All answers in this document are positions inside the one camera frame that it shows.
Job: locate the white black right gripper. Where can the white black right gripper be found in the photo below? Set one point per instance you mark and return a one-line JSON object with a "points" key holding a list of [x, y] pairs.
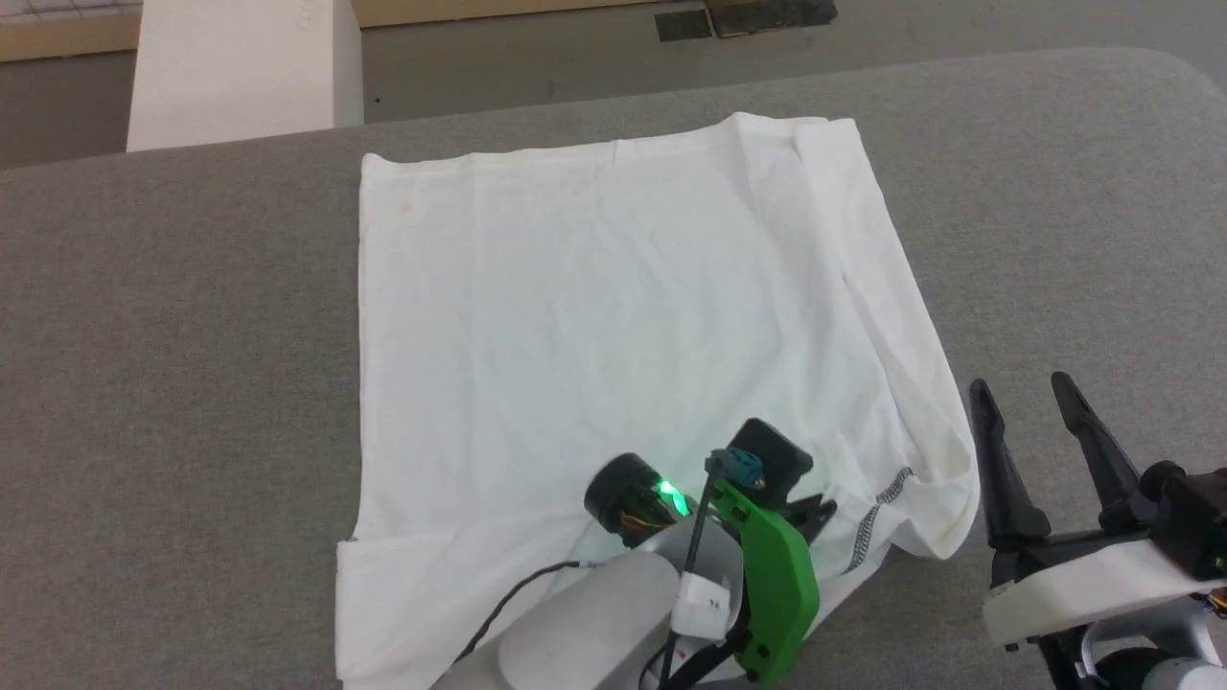
{"points": [[1083, 585]]}

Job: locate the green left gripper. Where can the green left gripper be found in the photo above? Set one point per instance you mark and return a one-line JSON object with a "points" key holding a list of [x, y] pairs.
{"points": [[776, 594]]}

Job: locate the white t-shirt garment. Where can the white t-shirt garment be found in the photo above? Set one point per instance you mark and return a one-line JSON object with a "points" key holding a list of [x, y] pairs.
{"points": [[575, 316]]}

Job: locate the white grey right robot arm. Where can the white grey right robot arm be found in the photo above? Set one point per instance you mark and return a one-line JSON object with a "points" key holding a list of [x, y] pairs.
{"points": [[1150, 661]]}

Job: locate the black round motor green light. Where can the black round motor green light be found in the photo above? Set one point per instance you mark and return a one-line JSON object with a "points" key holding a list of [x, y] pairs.
{"points": [[623, 498]]}

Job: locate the large dark floor mat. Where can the large dark floor mat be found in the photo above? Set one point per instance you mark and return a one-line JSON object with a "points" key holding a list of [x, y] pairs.
{"points": [[772, 14]]}

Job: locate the small dark floor mat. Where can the small dark floor mat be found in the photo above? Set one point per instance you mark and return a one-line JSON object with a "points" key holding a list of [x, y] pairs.
{"points": [[682, 26]]}

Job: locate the white rectangular block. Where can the white rectangular block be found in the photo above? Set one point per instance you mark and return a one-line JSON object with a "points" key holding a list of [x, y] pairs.
{"points": [[240, 67]]}

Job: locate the wooden baseboard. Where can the wooden baseboard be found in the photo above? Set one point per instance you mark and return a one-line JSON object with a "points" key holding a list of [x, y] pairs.
{"points": [[67, 38]]}

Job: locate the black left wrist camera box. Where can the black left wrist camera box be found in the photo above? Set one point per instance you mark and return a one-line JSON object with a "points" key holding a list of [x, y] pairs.
{"points": [[772, 450]]}

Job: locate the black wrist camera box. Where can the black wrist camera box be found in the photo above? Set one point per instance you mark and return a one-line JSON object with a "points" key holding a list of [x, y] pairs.
{"points": [[772, 450], [1193, 517]]}

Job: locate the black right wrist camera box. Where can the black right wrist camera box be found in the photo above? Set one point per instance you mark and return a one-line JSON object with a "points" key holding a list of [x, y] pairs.
{"points": [[1193, 517]]}

